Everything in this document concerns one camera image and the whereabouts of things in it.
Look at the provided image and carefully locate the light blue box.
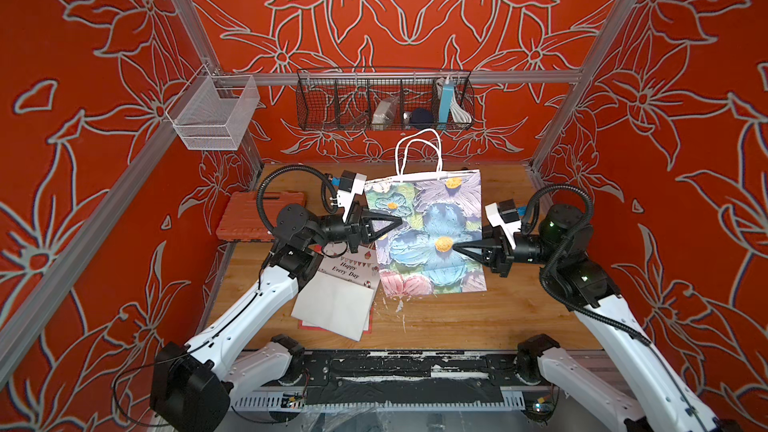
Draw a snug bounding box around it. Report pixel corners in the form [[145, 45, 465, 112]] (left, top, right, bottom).
[[436, 78, 454, 130]]

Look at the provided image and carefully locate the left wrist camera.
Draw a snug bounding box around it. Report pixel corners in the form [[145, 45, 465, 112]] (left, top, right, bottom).
[[332, 170, 367, 221]]

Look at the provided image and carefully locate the orange plastic tool case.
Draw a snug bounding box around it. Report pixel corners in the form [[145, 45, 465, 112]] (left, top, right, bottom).
[[216, 191, 306, 242]]

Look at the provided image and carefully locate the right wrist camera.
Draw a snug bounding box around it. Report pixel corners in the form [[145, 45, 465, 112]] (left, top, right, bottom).
[[485, 199, 522, 250]]

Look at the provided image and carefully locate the red RICH paper bag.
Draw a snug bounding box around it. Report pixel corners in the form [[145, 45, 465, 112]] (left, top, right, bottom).
[[292, 307, 372, 340]]

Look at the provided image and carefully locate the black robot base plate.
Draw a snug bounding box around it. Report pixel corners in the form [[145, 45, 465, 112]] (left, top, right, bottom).
[[303, 349, 548, 404]]

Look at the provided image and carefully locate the white happy day paper bag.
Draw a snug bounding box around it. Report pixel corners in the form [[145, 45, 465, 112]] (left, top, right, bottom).
[[292, 247, 380, 341]]

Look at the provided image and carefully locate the white wire mesh basket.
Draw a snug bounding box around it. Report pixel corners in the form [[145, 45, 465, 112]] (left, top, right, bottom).
[[168, 65, 261, 153]]

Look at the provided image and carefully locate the dark blue round object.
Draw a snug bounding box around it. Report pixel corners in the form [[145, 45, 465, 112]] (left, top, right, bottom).
[[409, 108, 434, 130]]

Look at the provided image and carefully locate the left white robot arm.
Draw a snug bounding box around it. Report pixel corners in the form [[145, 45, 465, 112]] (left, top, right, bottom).
[[150, 164, 403, 431]]

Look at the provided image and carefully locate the silver packet in basket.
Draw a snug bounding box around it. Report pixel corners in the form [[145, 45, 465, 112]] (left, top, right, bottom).
[[371, 96, 398, 131]]

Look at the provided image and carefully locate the colourful patterned paper bag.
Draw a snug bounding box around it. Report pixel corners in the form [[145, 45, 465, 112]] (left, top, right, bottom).
[[363, 128, 488, 299]]

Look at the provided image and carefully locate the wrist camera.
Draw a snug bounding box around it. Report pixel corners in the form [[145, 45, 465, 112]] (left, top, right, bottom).
[[485, 199, 522, 250], [332, 170, 367, 221]]

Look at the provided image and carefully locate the white slotted cable duct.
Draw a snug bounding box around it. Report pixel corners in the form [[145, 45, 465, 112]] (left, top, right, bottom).
[[231, 390, 527, 413]]

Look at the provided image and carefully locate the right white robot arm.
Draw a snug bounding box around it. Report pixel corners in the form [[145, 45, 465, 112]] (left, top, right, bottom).
[[452, 184, 740, 431]]

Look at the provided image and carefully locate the white cable in basket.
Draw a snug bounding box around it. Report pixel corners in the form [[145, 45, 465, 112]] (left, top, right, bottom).
[[449, 92, 473, 128]]

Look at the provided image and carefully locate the black wire wall basket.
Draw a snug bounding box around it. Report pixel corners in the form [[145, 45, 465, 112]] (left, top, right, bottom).
[[296, 67, 476, 132]]

